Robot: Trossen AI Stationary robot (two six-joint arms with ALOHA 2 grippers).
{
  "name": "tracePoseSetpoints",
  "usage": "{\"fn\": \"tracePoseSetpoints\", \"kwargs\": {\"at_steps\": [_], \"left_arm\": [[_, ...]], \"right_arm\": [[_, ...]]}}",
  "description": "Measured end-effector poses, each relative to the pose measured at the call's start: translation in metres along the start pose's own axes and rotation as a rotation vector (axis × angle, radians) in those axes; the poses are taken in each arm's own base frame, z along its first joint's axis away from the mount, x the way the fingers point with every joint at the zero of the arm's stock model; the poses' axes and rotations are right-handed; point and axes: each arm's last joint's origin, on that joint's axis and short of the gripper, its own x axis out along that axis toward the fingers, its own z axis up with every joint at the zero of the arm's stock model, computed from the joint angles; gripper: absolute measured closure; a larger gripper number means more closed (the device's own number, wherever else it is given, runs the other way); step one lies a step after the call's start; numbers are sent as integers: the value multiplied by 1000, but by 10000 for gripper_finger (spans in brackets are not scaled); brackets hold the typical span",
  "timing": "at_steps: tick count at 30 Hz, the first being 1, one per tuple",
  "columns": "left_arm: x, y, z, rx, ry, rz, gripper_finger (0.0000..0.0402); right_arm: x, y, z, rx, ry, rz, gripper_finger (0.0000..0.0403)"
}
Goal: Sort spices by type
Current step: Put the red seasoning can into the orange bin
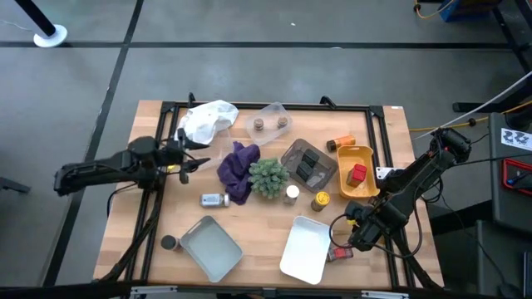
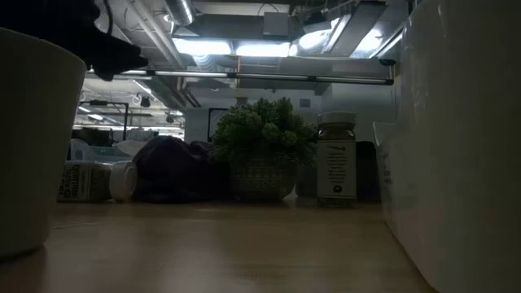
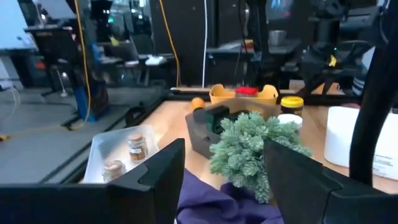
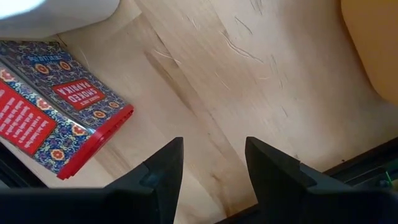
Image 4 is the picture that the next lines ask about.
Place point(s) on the yellow plastic bin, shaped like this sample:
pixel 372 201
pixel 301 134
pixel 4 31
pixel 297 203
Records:
pixel 376 40

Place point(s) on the smoked paprika tin red lid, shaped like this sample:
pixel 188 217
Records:
pixel 62 102

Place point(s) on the black table frame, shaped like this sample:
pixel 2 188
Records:
pixel 373 161

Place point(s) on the white plastic bin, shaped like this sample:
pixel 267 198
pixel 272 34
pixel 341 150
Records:
pixel 62 18

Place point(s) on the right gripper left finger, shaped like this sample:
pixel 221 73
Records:
pixel 146 196

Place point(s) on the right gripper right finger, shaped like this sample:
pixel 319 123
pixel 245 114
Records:
pixel 289 193

